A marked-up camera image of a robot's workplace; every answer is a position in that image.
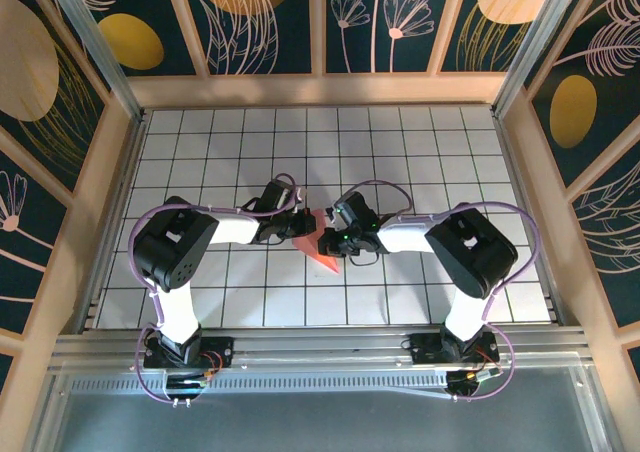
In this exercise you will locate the pink paper sheet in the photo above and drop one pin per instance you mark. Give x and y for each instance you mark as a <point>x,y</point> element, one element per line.
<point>312,249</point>

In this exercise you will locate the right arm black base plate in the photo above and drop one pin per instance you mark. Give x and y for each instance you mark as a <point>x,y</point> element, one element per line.
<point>422,352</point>

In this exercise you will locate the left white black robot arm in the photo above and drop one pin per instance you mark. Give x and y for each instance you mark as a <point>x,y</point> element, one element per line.
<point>235,229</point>

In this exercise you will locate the aluminium mounting beam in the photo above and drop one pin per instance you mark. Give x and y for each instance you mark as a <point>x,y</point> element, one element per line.
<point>325,347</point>

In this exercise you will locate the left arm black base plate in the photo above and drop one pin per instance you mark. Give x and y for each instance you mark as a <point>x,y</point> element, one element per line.
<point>222,346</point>

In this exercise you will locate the aluminium side rail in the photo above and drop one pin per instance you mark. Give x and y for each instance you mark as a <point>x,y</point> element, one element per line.
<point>512,147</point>
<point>132,147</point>

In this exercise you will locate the aluminium corner post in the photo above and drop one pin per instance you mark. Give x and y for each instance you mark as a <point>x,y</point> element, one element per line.
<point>97,47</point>
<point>534,47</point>

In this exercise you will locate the grey metal panel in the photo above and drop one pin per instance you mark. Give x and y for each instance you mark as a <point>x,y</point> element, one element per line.
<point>325,422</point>

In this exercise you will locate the white grid work mat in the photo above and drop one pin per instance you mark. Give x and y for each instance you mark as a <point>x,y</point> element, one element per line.
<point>400,137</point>

